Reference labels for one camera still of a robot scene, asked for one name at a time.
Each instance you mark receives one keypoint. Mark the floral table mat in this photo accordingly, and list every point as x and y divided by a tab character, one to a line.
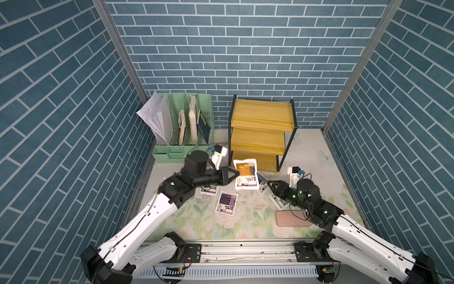
254	216

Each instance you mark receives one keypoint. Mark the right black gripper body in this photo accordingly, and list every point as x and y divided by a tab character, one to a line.
291	196

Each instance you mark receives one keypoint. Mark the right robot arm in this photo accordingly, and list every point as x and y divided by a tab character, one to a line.
345	240

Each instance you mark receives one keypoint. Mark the green file organizer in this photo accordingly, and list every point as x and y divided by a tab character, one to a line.
175	153

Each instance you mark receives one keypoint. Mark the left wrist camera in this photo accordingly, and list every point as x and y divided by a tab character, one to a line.
218	152

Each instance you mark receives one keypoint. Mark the white paper stack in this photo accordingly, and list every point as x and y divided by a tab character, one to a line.
156	114

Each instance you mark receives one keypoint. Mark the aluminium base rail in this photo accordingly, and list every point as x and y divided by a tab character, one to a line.
255	251

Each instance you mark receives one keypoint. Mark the orange coffee bag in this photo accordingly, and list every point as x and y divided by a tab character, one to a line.
248	178
209	190

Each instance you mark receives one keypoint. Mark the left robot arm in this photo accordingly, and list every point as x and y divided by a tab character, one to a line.
122	257

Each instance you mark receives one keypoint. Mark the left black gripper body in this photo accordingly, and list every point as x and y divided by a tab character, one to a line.
208	177

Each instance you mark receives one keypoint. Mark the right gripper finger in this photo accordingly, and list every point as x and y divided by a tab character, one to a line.
278	191
275	184

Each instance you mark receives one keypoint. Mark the pink case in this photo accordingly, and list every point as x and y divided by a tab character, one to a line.
291	219

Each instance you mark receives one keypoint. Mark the beige book left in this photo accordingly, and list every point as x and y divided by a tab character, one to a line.
182	127

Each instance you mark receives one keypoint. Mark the grey coffee bag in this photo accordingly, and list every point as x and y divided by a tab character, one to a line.
278	202
263	183

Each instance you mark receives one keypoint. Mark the wooden three-tier shelf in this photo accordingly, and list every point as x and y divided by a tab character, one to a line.
261	130

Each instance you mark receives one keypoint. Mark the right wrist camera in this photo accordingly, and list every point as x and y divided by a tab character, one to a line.
295	174

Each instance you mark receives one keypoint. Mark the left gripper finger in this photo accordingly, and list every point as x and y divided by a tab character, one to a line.
228	171
227	180

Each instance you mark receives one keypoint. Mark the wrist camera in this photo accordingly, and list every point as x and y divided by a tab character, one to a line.
295	174
218	152

